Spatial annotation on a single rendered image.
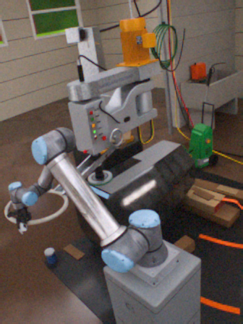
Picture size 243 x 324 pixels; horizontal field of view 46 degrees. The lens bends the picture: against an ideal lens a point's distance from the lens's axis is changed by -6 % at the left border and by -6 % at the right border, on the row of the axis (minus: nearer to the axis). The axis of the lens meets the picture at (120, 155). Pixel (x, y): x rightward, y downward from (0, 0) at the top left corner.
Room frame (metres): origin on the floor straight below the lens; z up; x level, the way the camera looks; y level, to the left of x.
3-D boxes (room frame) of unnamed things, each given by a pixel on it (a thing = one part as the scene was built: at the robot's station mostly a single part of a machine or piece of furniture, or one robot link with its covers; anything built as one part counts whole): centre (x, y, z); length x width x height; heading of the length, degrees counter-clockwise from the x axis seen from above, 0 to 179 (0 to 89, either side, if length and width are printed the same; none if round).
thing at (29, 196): (1.56, 0.62, 1.17); 0.12 x 0.12 x 0.09; 48
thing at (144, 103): (2.74, -0.27, 1.32); 0.19 x 0.19 x 0.20
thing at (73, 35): (3.15, 0.27, 2.00); 0.20 x 0.18 x 0.15; 39
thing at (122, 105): (2.54, -0.09, 1.28); 0.74 x 0.23 x 0.49; 133
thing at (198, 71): (5.44, -1.71, 1.00); 0.50 x 0.22 x 0.33; 130
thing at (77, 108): (2.34, 0.15, 1.30); 0.36 x 0.22 x 0.45; 133
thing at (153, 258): (1.17, -0.08, 0.98); 0.19 x 0.19 x 0.10
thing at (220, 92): (5.36, -1.94, 0.43); 1.30 x 0.62 x 0.86; 130
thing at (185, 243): (2.00, -0.41, 0.07); 0.30 x 0.12 x 0.12; 123
